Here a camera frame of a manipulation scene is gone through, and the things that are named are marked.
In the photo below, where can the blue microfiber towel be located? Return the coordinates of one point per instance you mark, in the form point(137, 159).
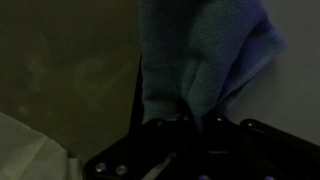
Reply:
point(200, 50)

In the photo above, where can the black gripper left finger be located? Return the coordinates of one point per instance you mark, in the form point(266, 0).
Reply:
point(133, 150)

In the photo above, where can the white crumpled cloth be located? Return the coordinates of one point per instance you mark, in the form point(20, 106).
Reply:
point(26, 150)

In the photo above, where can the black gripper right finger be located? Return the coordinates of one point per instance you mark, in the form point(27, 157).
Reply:
point(260, 150)

